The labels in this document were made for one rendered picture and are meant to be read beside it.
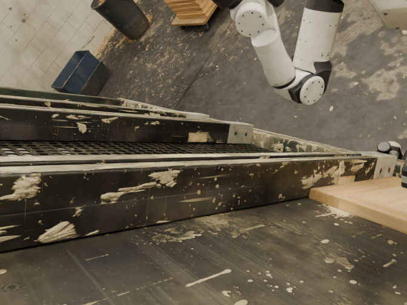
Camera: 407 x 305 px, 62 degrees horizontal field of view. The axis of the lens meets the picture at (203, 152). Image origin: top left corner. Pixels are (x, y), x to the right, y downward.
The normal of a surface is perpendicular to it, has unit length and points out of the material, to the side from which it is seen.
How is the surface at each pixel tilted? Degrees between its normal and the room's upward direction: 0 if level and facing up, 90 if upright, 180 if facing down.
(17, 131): 90
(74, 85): 90
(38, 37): 90
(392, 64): 0
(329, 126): 0
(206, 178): 90
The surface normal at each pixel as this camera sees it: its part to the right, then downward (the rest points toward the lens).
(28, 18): 0.64, 0.25
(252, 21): -0.11, 0.79
